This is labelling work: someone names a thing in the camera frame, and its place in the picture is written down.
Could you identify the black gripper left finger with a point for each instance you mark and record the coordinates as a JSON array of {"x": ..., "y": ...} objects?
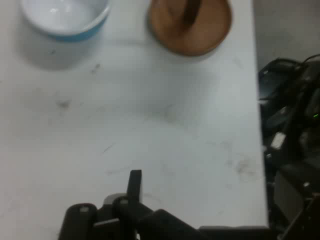
[{"x": 80, "y": 220}]

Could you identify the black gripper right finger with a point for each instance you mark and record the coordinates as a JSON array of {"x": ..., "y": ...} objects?
[{"x": 165, "y": 225}]

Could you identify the black equipment box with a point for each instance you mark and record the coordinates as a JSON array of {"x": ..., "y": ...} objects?
[{"x": 292, "y": 185}]

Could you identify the black adapter with white label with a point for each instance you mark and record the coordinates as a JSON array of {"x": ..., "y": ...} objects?
[{"x": 278, "y": 141}]

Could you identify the wooden mug tree stand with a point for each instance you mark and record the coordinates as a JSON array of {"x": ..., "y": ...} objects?
[{"x": 190, "y": 32}]

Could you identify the white bowl with blue outside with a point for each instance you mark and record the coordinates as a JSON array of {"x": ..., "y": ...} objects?
[{"x": 65, "y": 17}]

